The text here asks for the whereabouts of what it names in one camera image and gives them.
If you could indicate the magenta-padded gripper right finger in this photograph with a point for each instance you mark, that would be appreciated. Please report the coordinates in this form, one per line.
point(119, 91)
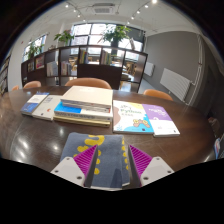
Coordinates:
point(156, 170)

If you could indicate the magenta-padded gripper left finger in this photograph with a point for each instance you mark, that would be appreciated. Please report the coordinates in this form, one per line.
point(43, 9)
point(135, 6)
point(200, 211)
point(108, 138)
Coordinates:
point(66, 170)

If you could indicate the grey towel with yellow letters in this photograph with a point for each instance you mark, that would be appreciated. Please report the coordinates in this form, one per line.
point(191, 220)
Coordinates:
point(111, 156)

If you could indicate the large beige book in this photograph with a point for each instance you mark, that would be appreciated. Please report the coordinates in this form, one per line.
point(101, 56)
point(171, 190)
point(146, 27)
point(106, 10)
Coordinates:
point(81, 121)

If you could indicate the white book with colourful print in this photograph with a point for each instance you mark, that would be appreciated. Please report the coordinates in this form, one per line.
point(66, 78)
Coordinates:
point(130, 116)

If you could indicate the white book with red mark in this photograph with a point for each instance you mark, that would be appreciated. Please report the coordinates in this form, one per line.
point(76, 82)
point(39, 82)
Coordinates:
point(48, 108)

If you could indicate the blue and white book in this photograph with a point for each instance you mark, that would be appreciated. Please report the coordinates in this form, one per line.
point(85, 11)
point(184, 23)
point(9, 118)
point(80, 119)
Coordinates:
point(33, 103)

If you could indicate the pale grey hardcover book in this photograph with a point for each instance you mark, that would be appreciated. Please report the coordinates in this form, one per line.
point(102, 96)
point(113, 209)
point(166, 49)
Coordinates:
point(88, 96)

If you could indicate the orange chairs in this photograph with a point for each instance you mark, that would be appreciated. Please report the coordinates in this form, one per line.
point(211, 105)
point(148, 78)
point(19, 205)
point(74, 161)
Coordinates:
point(88, 82)

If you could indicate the dark open shelf unit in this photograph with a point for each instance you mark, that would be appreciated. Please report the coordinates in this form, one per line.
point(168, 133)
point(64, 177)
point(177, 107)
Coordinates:
point(100, 71)

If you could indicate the small green potted plant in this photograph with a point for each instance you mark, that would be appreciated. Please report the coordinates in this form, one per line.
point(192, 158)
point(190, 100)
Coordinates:
point(33, 50)

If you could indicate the medium green potted plant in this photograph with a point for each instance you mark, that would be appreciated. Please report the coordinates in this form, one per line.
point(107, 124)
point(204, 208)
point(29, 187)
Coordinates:
point(65, 36)

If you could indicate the large green potted plant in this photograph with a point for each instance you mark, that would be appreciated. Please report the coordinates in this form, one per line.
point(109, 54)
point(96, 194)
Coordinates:
point(116, 33)

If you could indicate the ceiling air conditioner unit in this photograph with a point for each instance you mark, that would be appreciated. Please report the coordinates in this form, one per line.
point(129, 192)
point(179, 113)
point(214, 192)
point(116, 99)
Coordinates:
point(103, 9)

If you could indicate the ceiling spotlights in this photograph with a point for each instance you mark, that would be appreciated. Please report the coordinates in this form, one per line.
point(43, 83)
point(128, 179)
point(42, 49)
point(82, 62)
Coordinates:
point(154, 1)

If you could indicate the large white wall radiator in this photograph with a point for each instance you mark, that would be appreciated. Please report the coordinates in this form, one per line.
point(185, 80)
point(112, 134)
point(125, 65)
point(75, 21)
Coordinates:
point(175, 83)

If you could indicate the small white wall radiator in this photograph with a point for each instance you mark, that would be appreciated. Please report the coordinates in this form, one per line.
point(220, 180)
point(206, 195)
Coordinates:
point(149, 69)

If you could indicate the tall wall bookshelf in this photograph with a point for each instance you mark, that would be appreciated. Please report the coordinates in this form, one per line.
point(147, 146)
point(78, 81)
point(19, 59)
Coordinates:
point(4, 76)

